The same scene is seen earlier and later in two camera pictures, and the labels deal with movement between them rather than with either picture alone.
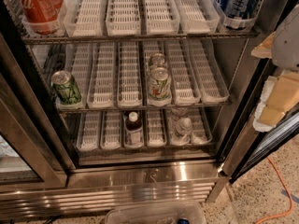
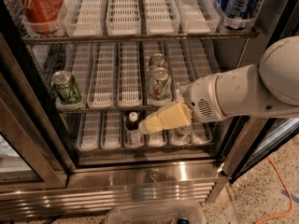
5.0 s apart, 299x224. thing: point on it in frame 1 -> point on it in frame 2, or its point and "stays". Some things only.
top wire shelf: [191, 36] stays
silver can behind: [158, 61] stays
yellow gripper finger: [279, 94] -> [204, 105]
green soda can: [65, 89] stays
